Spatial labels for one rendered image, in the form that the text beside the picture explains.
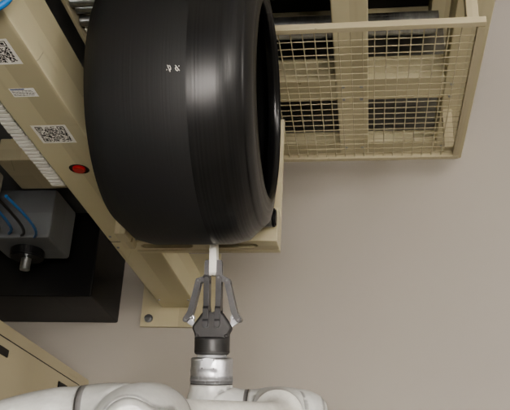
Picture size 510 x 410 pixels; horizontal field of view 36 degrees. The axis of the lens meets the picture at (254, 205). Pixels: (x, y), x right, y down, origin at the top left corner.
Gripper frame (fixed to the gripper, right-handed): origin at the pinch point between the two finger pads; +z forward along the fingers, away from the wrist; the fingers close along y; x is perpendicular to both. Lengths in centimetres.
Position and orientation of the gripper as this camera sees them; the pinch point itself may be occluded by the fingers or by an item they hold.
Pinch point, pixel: (213, 259)
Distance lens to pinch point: 171.6
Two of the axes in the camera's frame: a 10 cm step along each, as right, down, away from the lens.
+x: 1.4, 1.7, 9.8
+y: -9.9, 0.1, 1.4
